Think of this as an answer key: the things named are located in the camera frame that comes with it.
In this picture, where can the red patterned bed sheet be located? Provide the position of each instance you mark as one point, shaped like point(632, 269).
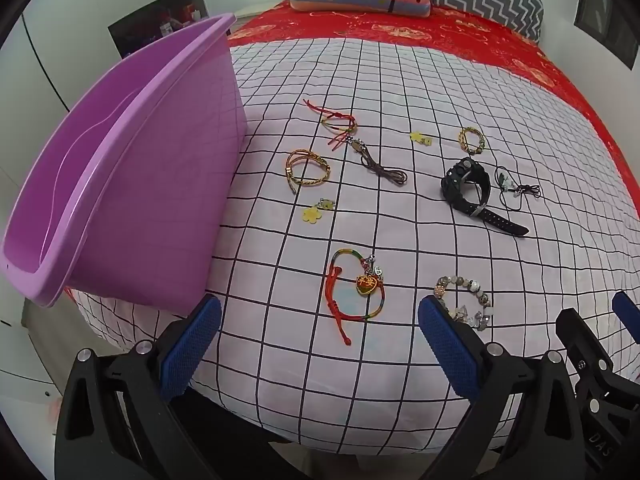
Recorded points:
point(450, 30)

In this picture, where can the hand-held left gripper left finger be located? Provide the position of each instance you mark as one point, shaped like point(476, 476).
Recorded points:
point(192, 350)

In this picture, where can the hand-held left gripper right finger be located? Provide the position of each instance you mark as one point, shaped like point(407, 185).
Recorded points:
point(450, 355)

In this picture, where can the black wrist watch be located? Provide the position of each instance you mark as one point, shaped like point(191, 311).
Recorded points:
point(460, 195)

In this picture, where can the pink grid blanket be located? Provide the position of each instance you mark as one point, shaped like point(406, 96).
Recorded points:
point(350, 385)

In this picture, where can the white wardrobe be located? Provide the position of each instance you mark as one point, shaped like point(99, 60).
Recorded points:
point(65, 35)

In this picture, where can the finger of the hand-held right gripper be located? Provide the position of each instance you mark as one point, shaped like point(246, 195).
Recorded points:
point(580, 332)
point(626, 306)

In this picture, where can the yellow flower hair clip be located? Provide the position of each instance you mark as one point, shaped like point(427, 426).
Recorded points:
point(311, 215)
point(416, 136)

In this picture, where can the wall niche shelf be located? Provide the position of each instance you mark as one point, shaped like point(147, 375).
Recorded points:
point(150, 30)

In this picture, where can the purple plastic basin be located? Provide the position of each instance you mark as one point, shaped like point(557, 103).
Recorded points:
point(150, 185)

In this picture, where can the dark window frame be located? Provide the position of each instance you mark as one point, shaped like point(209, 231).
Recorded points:
point(610, 15)

